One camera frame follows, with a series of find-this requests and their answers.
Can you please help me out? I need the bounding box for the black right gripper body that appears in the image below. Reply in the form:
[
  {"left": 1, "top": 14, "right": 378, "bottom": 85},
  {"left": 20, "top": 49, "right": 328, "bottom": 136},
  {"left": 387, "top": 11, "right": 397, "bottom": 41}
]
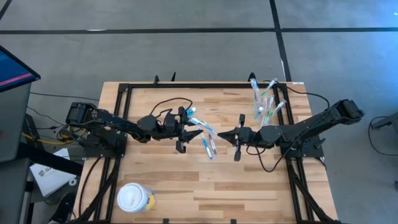
[{"left": 239, "top": 126, "right": 261, "bottom": 147}]

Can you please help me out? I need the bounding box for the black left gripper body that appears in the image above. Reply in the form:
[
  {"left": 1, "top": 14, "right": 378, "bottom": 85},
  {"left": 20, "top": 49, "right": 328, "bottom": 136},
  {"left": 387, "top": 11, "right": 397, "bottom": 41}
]
[{"left": 157, "top": 108, "right": 181, "bottom": 141}]

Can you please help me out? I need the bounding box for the red white toothbrush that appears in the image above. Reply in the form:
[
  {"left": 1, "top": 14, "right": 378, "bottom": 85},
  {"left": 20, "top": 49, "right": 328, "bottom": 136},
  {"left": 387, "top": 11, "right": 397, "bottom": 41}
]
[{"left": 207, "top": 133, "right": 219, "bottom": 156}]

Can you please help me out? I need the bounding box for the green white toothbrush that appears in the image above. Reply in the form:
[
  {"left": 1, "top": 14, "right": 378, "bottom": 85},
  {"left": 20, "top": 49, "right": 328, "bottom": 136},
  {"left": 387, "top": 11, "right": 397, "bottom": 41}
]
[
  {"left": 266, "top": 95, "right": 275, "bottom": 118},
  {"left": 267, "top": 99, "right": 288, "bottom": 125}
]

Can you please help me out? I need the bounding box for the clear acrylic organizer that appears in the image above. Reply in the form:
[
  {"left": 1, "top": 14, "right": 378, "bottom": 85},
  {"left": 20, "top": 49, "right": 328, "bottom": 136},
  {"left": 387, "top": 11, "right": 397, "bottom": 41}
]
[{"left": 254, "top": 93, "right": 272, "bottom": 127}]

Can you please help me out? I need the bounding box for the yellow white wipes canister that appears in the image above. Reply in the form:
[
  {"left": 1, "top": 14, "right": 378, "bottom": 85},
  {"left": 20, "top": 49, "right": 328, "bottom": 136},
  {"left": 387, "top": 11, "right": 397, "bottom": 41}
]
[{"left": 116, "top": 182, "right": 155, "bottom": 214}]

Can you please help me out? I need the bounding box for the black desk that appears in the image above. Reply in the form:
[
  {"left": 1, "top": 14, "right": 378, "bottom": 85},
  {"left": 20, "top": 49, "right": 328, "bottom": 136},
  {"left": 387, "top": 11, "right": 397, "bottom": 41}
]
[{"left": 0, "top": 141, "right": 84, "bottom": 224}]

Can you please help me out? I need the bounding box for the white printed box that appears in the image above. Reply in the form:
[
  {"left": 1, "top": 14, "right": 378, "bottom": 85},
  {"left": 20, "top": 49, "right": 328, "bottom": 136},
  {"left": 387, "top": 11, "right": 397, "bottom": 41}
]
[{"left": 29, "top": 148, "right": 78, "bottom": 198}]

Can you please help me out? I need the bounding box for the grey desk leg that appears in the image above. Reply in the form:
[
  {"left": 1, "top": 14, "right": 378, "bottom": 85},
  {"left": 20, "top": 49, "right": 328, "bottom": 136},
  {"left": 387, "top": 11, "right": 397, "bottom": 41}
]
[{"left": 371, "top": 111, "right": 398, "bottom": 131}]

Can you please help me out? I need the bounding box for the grey monitor stand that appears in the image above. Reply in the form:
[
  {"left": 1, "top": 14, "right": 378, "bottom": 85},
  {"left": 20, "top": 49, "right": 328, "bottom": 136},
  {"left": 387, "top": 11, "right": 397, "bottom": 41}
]
[{"left": 0, "top": 82, "right": 32, "bottom": 163}]

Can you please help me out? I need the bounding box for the large blue screen monitor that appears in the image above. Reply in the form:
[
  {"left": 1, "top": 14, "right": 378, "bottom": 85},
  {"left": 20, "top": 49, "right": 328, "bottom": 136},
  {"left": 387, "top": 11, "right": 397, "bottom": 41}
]
[{"left": 0, "top": 45, "right": 42, "bottom": 93}]

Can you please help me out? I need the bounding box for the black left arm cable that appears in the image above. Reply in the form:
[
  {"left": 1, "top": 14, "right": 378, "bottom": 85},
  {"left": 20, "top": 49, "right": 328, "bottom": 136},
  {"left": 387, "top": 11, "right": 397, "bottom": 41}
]
[{"left": 149, "top": 96, "right": 194, "bottom": 125}]

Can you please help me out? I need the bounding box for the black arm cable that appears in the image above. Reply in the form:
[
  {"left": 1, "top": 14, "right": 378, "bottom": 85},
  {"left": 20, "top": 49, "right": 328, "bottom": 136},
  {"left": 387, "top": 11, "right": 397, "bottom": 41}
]
[
  {"left": 245, "top": 83, "right": 331, "bottom": 174},
  {"left": 149, "top": 96, "right": 194, "bottom": 125}
]

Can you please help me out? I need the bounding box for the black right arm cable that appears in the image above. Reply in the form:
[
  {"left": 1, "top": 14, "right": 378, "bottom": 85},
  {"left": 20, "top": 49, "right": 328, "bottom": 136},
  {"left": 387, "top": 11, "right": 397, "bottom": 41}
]
[{"left": 245, "top": 83, "right": 331, "bottom": 174}]

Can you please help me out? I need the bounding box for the black floor cable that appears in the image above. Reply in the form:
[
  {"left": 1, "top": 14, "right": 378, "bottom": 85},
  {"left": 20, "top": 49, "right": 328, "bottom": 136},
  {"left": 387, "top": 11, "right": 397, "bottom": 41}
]
[{"left": 368, "top": 115, "right": 398, "bottom": 157}]

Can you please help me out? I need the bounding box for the yellow floor cable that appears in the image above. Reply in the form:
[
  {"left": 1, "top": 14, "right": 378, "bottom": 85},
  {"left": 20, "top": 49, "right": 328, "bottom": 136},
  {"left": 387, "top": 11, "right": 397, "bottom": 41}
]
[{"left": 21, "top": 124, "right": 90, "bottom": 146}]

